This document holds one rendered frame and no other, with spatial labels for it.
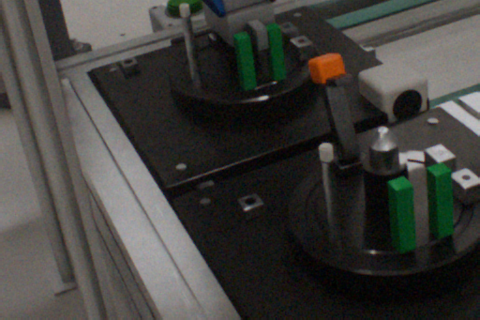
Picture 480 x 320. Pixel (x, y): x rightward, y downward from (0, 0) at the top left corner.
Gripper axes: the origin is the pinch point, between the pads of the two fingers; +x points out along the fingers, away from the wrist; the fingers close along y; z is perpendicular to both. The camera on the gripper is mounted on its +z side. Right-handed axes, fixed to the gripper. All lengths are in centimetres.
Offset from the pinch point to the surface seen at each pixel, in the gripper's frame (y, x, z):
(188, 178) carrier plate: -10.2, 15.6, 0.8
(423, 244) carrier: -0.6, 26.5, 16.0
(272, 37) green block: 1.0, 6.5, 0.0
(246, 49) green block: -1.5, 6.7, -0.3
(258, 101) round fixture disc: -1.8, 11.1, -1.7
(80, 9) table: -5, -20, -56
